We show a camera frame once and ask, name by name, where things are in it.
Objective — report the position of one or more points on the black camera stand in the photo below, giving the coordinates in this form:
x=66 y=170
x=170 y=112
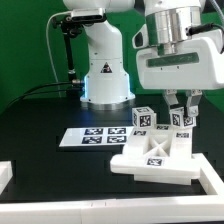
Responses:
x=70 y=30

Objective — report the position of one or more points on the white obstacle fence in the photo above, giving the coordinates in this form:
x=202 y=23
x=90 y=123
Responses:
x=179 y=209

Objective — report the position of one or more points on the grey camera on stand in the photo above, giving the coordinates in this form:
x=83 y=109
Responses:
x=87 y=14

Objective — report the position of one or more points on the white chair back frame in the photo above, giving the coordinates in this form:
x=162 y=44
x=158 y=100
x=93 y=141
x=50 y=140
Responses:
x=160 y=152

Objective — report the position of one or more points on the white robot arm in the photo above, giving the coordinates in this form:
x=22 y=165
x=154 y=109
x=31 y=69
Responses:
x=174 y=50

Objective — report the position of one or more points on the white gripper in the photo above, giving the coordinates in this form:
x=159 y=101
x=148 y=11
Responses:
x=198 y=64

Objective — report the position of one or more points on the white tagged cube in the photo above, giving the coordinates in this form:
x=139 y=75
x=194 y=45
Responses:
x=143 y=117
x=179 y=120

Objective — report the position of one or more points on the white tag sheet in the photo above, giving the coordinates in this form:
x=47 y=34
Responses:
x=95 y=136

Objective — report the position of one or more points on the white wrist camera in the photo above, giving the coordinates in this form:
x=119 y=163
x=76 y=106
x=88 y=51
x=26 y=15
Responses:
x=141 y=39

